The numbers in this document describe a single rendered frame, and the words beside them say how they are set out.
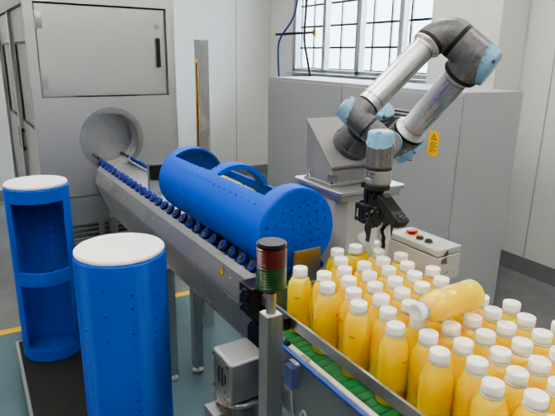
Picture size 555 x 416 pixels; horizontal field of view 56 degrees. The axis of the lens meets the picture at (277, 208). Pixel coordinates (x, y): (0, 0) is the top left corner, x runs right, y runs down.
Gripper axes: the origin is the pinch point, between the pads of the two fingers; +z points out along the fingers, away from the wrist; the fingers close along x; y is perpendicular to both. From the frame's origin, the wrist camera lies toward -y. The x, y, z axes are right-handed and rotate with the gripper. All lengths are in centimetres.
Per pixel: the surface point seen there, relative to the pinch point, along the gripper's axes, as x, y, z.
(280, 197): 19.8, 22.6, -13.7
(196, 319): 8, 120, 75
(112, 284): 67, 39, 10
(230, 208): 27, 43, -6
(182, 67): -153, 524, -40
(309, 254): 12.6, 16.8, 4.0
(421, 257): -10.9, -6.9, 1.4
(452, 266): -17.6, -12.7, 3.6
